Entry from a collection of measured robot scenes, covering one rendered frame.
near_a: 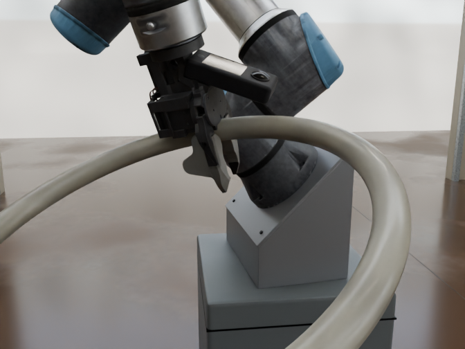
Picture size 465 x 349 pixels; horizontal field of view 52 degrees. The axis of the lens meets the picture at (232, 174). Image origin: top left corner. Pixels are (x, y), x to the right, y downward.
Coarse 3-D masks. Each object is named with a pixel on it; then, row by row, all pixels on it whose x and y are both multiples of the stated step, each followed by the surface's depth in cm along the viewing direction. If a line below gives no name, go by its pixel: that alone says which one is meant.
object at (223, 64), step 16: (192, 64) 60; (208, 64) 60; (224, 64) 61; (240, 64) 62; (208, 80) 60; (224, 80) 60; (240, 80) 59; (256, 80) 59; (272, 80) 60; (256, 96) 60
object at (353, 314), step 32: (224, 128) 64; (256, 128) 62; (288, 128) 58; (320, 128) 54; (96, 160) 66; (128, 160) 67; (352, 160) 48; (384, 160) 45; (32, 192) 62; (64, 192) 64; (384, 192) 40; (0, 224) 57; (384, 224) 36; (384, 256) 33; (352, 288) 32; (384, 288) 32; (320, 320) 30; (352, 320) 30
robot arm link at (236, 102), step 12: (228, 96) 97; (240, 96) 97; (240, 108) 97; (252, 108) 96; (264, 108) 96; (240, 144) 100; (252, 144) 100; (264, 144) 101; (240, 156) 101; (252, 156) 101; (264, 156) 101; (240, 168) 104
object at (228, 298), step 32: (224, 256) 118; (352, 256) 118; (224, 288) 101; (256, 288) 101; (288, 288) 101; (320, 288) 101; (224, 320) 96; (256, 320) 97; (288, 320) 98; (384, 320) 101
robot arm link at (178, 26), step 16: (192, 0) 57; (144, 16) 56; (160, 16) 55; (176, 16) 56; (192, 16) 57; (144, 32) 57; (160, 32) 56; (176, 32) 56; (192, 32) 57; (144, 48) 59; (160, 48) 57
